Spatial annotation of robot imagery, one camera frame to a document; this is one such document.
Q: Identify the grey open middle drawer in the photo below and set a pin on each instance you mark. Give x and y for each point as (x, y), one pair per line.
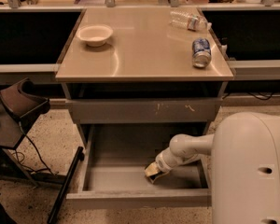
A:
(113, 172)

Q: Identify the grey drawer cabinet counter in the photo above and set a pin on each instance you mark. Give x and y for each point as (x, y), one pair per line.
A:
(145, 58)

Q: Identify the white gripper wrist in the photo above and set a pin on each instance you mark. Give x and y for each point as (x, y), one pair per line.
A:
(162, 163)

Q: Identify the blue soda can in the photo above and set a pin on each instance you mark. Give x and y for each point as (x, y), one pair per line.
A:
(201, 53)

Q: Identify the clear plastic water bottle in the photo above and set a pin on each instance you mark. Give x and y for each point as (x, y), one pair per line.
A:
(188, 21)

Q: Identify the white bowl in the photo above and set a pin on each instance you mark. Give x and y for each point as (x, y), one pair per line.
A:
(94, 35)

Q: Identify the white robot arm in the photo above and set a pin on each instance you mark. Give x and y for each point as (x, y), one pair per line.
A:
(245, 167)

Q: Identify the grey closed top drawer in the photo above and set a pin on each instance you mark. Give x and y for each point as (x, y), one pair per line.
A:
(104, 111)

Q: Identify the green yellow sponge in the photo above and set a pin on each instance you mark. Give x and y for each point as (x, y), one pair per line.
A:
(154, 178)

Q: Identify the black tray stand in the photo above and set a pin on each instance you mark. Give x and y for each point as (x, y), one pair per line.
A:
(19, 110)

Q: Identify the black metal bar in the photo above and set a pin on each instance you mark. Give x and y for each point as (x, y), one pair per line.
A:
(53, 215)

